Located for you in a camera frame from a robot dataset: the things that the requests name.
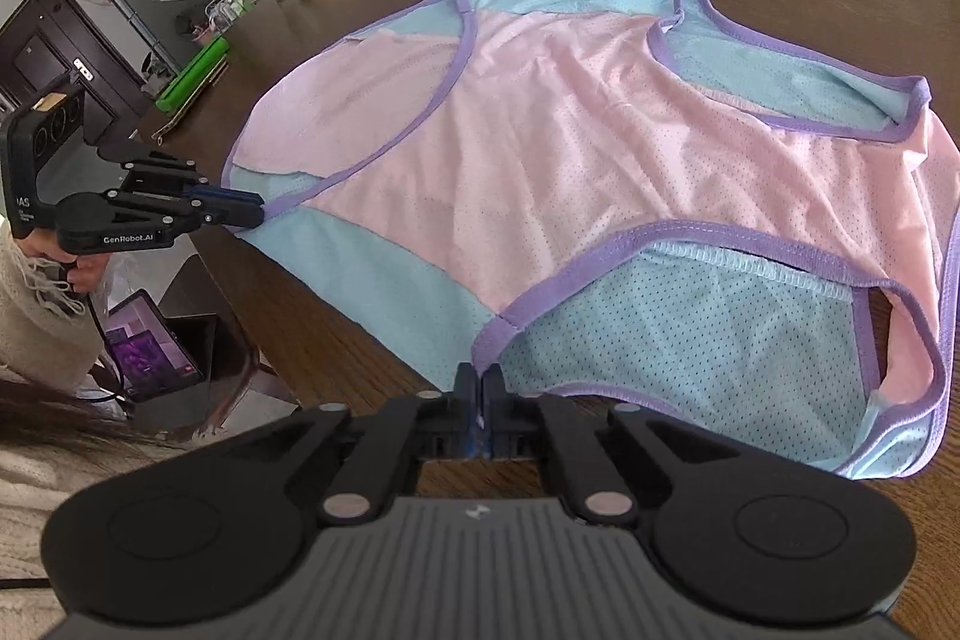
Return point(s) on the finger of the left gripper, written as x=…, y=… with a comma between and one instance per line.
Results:
x=240, y=209
x=201, y=192

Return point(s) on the pink blue purple mesh garment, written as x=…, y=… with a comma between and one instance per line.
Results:
x=637, y=199

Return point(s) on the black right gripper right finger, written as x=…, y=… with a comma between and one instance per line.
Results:
x=564, y=442

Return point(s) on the green rolled mat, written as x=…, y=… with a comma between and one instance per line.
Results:
x=200, y=66

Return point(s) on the dark brown entry door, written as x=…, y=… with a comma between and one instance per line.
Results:
x=43, y=39

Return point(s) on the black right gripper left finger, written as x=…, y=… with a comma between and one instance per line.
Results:
x=390, y=447

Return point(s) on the person's left hand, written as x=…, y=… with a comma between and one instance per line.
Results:
x=84, y=273

